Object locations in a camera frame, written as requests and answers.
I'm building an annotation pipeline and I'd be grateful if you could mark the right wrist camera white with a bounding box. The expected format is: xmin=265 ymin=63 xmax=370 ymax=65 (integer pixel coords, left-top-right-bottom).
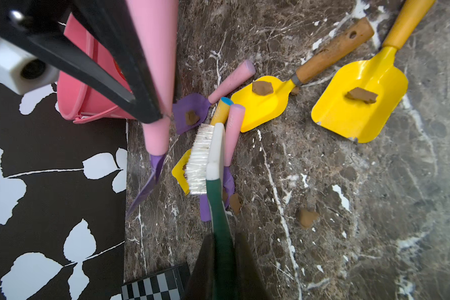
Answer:
xmin=0 ymin=38 xmax=60 ymax=95

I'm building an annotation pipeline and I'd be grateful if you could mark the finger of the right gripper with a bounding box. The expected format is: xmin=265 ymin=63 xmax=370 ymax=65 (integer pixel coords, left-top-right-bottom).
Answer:
xmin=73 ymin=1 xmax=163 ymax=124
xmin=0 ymin=1 xmax=131 ymax=106

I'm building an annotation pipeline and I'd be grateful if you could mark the black white checkerboard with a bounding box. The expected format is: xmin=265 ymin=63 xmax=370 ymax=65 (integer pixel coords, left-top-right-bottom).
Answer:
xmin=121 ymin=262 xmax=190 ymax=300

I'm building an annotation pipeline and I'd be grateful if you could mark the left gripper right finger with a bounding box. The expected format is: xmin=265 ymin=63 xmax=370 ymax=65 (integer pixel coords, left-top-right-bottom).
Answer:
xmin=234 ymin=232 xmax=271 ymax=300

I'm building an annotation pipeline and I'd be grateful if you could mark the yellow trowel wooden handle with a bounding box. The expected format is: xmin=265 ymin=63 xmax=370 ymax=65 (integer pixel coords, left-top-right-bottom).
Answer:
xmin=231 ymin=17 xmax=375 ymax=133

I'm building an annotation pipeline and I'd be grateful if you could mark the brown clay soil lump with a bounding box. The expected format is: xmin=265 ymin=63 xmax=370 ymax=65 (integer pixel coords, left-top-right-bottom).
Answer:
xmin=296 ymin=209 xmax=320 ymax=229

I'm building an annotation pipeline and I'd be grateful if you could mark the yellow trowel yellow handle upper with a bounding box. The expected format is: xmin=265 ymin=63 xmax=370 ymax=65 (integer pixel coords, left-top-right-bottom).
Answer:
xmin=172 ymin=93 xmax=233 ymax=195

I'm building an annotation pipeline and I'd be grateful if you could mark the yellow trowel yellow handle lower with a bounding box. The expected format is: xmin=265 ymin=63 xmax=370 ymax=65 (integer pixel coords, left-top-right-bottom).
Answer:
xmin=311 ymin=0 xmax=435 ymax=143

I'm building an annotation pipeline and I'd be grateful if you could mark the purple trowel pink handle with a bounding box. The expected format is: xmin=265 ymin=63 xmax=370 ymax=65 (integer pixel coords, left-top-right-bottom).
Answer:
xmin=172 ymin=59 xmax=256 ymax=135
xmin=200 ymin=104 xmax=246 ymax=222
xmin=126 ymin=1 xmax=179 ymax=218

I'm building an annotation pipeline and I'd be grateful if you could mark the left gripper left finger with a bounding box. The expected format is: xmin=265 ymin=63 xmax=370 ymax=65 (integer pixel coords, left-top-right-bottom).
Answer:
xmin=182 ymin=233 xmax=215 ymax=300

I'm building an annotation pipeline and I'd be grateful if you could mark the pink plastic bucket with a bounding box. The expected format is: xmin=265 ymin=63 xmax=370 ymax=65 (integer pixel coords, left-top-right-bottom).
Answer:
xmin=57 ymin=14 xmax=134 ymax=124

